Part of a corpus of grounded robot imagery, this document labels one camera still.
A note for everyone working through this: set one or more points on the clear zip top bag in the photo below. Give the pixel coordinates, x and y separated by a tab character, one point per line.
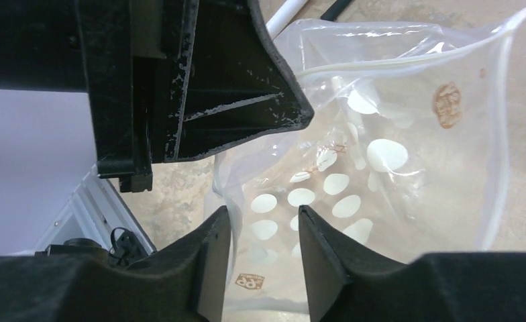
407	152

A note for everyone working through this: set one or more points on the small black hammer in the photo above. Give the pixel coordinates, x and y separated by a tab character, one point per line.
335	10

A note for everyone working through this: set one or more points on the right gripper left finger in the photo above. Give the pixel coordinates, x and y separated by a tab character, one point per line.
185	281

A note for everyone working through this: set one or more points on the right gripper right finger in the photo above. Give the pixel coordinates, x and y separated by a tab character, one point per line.
346	281

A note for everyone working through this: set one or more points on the white pvc pipe frame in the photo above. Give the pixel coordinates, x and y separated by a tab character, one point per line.
285	13

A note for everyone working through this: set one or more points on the aluminium rail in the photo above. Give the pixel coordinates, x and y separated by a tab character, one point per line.
92	211

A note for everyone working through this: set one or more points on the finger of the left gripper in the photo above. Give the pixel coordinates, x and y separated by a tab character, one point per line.
222	81

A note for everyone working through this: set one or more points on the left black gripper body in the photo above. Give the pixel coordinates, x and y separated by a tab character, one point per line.
106	49

